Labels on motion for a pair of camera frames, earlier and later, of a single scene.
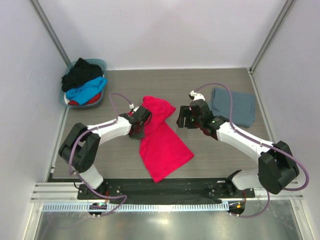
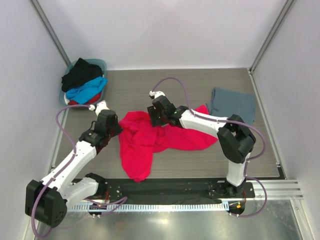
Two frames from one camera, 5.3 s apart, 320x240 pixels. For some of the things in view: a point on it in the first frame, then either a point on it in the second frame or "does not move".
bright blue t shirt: (84, 93) does not move
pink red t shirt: (162, 151) → (139, 139)
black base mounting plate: (218, 189) does not move
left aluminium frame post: (49, 29) does not move
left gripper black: (139, 136) → (118, 129)
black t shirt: (80, 73) does not move
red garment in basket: (94, 100) does not move
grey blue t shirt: (243, 107) does not move
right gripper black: (185, 112) → (152, 113)
